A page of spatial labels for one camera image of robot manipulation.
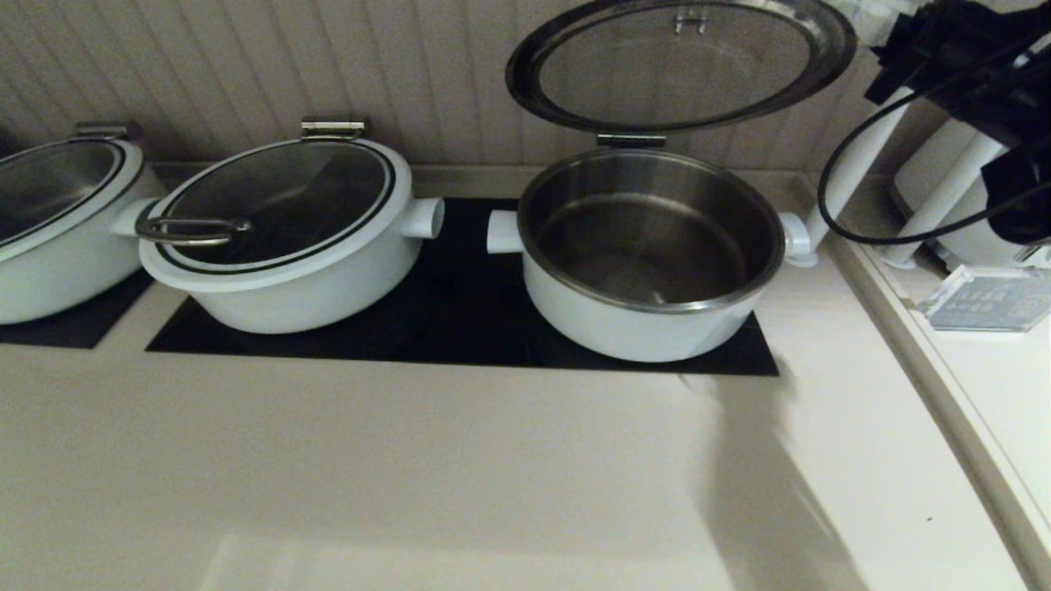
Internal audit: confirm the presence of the white round cooking pot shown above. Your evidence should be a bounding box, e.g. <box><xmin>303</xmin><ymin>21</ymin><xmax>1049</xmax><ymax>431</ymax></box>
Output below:
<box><xmin>110</xmin><ymin>195</ymin><xmax>447</xmax><ymax>336</ymax></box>
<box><xmin>0</xmin><ymin>144</ymin><xmax>167</xmax><ymax>326</ymax></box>

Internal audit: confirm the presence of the white toaster appliance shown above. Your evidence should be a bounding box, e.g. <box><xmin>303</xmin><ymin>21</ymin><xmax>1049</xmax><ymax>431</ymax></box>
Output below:
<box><xmin>892</xmin><ymin>117</ymin><xmax>1051</xmax><ymax>269</ymax></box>

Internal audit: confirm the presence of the white slanted pole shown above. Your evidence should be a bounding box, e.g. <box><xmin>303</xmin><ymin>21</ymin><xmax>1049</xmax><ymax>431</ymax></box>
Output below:
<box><xmin>881</xmin><ymin>130</ymin><xmax>1012</xmax><ymax>271</ymax></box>
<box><xmin>787</xmin><ymin>85</ymin><xmax>922</xmax><ymax>268</ymax></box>

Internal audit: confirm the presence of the glass lid with bent handle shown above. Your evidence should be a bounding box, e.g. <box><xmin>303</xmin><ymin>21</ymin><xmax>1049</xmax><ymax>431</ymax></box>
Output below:
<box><xmin>504</xmin><ymin>0</ymin><xmax>859</xmax><ymax>135</ymax></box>

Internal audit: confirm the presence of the white-rimmed glass lid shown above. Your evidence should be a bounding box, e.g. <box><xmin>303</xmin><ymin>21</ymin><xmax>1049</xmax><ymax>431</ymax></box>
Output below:
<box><xmin>0</xmin><ymin>136</ymin><xmax>145</xmax><ymax>264</ymax></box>

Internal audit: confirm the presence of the white pot with steel interior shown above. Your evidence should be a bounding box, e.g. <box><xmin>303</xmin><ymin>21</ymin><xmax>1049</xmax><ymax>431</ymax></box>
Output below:
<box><xmin>486</xmin><ymin>147</ymin><xmax>815</xmax><ymax>364</ymax></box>

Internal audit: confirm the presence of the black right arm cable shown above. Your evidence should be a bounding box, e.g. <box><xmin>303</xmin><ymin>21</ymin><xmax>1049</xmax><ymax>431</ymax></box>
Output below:
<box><xmin>818</xmin><ymin>31</ymin><xmax>1051</xmax><ymax>246</ymax></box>

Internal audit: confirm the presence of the long black induction cooktop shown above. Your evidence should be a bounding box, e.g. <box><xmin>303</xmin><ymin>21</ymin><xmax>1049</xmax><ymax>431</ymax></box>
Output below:
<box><xmin>145</xmin><ymin>196</ymin><xmax>780</xmax><ymax>378</ymax></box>

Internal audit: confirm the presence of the glass lid with loop handle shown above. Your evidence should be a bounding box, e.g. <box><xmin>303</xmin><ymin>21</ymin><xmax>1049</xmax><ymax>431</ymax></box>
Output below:
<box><xmin>135</xmin><ymin>135</ymin><xmax>412</xmax><ymax>295</ymax></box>

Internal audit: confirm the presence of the clear acrylic sign holder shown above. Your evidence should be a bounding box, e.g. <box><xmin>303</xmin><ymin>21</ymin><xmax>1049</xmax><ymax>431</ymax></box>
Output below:
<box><xmin>914</xmin><ymin>263</ymin><xmax>1051</xmax><ymax>333</ymax></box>

